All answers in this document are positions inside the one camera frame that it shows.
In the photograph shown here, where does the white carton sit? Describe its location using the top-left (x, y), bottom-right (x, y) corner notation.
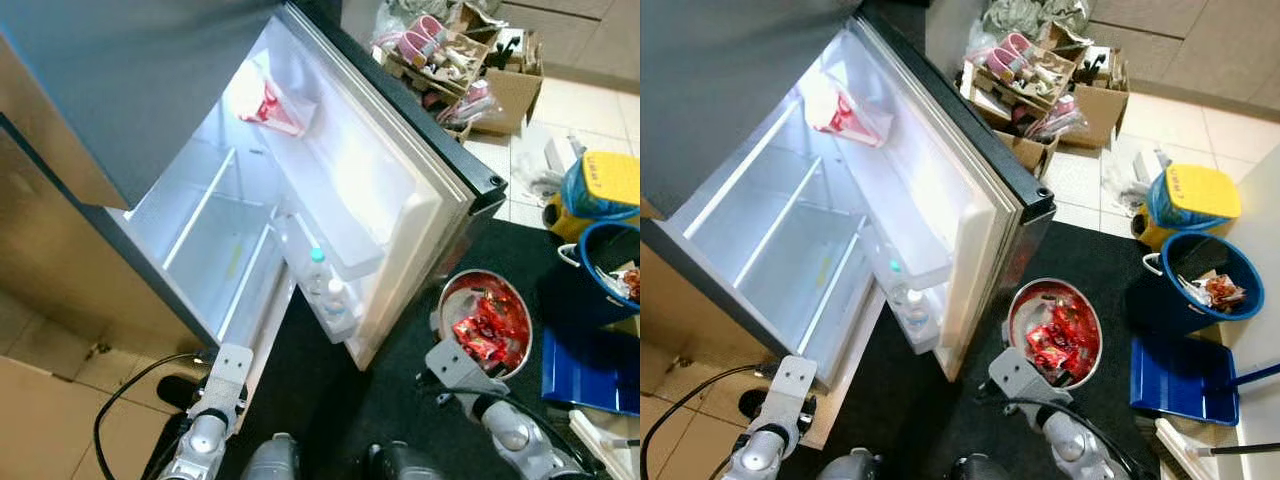
top-left (510, 28), bottom-right (541, 71)
top-left (1098, 45), bottom-right (1129, 89)

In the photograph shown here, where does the red white plastic packet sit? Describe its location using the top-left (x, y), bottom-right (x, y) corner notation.
top-left (805, 70), bottom-right (891, 149)
top-left (238, 68), bottom-right (317, 138)

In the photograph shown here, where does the moulded cardboard tray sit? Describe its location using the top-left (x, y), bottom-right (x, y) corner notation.
top-left (965, 40), bottom-right (1079, 116)
top-left (380, 25), bottom-right (491, 101)

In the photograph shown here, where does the white plastic floor object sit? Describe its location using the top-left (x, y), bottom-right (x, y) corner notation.
top-left (543, 133), bottom-right (589, 191)
top-left (1130, 145), bottom-right (1176, 201)

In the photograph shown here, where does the large black floor mat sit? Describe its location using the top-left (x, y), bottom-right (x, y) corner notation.
top-left (215, 215), bottom-right (641, 480)
top-left (800, 220), bottom-right (1241, 480)

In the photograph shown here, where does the small cardboard box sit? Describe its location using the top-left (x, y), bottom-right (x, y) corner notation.
top-left (1060, 45), bottom-right (1131, 151)
top-left (470, 28), bottom-right (546, 138)

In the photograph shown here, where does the white capped bottle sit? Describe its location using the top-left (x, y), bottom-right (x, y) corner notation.
top-left (900, 288), bottom-right (931, 336)
top-left (322, 278), bottom-right (353, 326)

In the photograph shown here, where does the blue stick handle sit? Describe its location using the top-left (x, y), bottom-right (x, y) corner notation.
top-left (1232, 362), bottom-right (1280, 389)

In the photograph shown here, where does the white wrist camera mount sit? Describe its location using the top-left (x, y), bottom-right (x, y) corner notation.
top-left (988, 347), bottom-right (1053, 409)
top-left (765, 355), bottom-right (818, 431)
top-left (424, 340), bottom-right (493, 396)
top-left (205, 343), bottom-right (256, 413)

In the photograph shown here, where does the blue dustpan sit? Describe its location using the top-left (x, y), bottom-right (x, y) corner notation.
top-left (1130, 335), bottom-right (1241, 428)
top-left (541, 327), bottom-right (641, 417)

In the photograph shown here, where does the red white rubbish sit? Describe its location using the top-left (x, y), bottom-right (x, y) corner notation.
top-left (1180, 270), bottom-right (1251, 313)
top-left (605, 265), bottom-right (641, 303)

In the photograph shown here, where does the red snack packet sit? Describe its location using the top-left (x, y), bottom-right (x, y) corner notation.
top-left (1050, 300), bottom-right (1096, 346)
top-left (452, 315), bottom-right (504, 361)
top-left (1025, 322), bottom-right (1076, 369)
top-left (480, 292), bottom-right (528, 341)

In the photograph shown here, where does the yellow blue plastic container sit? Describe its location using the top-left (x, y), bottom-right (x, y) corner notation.
top-left (1132, 163), bottom-right (1243, 251)
top-left (545, 150), bottom-right (641, 241)

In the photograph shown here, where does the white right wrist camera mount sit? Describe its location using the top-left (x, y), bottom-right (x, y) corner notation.
top-left (988, 347), bottom-right (1053, 409)
top-left (424, 340), bottom-right (493, 396)

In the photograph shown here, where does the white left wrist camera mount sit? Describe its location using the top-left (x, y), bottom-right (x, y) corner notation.
top-left (205, 343), bottom-right (256, 413)
top-left (765, 355), bottom-right (818, 431)

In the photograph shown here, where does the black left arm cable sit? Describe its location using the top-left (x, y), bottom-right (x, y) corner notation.
top-left (640, 362), bottom-right (776, 480)
top-left (93, 350), bottom-right (216, 480)

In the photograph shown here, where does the open flap cardboard box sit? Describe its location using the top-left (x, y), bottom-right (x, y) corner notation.
top-left (450, 0), bottom-right (511, 36)
top-left (1035, 18), bottom-right (1096, 56)

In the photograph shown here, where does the grey robot right leg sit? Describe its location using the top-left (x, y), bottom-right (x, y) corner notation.
top-left (945, 452), bottom-right (1021, 480)
top-left (362, 440), bottom-right (446, 480)

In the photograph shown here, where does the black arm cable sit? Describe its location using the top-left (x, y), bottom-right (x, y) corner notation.
top-left (640, 362), bottom-right (776, 480)
top-left (975, 385), bottom-right (1151, 480)
top-left (415, 370), bottom-right (601, 480)
top-left (93, 350), bottom-right (216, 480)

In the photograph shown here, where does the teal capped bottle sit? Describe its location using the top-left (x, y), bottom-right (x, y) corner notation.
top-left (882, 257), bottom-right (911, 301)
top-left (303, 246), bottom-right (333, 296)

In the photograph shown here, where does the grey kitchen cabinet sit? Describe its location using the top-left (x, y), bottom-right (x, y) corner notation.
top-left (340, 0), bottom-right (401, 41)
top-left (925, 0), bottom-right (986, 56)

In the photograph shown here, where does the clear bag of pink parts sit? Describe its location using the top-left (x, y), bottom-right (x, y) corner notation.
top-left (435, 80), bottom-right (496, 126)
top-left (1025, 95), bottom-right (1086, 141)

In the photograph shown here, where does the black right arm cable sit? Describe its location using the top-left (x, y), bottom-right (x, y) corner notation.
top-left (415, 370), bottom-right (601, 480)
top-left (975, 385), bottom-right (1151, 480)

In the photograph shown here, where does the steel bowl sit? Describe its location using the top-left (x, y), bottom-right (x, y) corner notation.
top-left (436, 269), bottom-right (535, 382)
top-left (1005, 278), bottom-right (1103, 391)

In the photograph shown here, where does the green crumpled bag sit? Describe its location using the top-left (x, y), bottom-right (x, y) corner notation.
top-left (980, 0), bottom-right (1091, 36)
top-left (385, 0), bottom-right (471, 23)

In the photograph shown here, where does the clear crumpled plastic bag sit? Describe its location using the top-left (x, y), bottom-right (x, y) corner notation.
top-left (1100, 170), bottom-right (1151, 216)
top-left (515, 160), bottom-right (566, 208)

